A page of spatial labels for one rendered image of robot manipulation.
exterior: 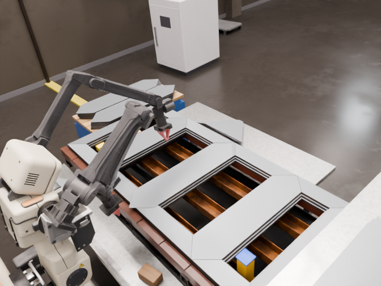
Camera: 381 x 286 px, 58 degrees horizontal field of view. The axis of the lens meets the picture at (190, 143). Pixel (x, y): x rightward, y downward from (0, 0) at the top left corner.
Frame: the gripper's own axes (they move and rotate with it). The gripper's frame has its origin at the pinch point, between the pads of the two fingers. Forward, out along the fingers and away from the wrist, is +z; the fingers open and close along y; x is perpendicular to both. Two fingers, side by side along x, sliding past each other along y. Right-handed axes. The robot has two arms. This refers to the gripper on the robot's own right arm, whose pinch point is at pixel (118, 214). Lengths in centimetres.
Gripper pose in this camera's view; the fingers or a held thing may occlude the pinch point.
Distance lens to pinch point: 175.9
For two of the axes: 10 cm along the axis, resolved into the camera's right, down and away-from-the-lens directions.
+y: -7.1, 6.1, -3.5
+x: 6.6, 3.8, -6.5
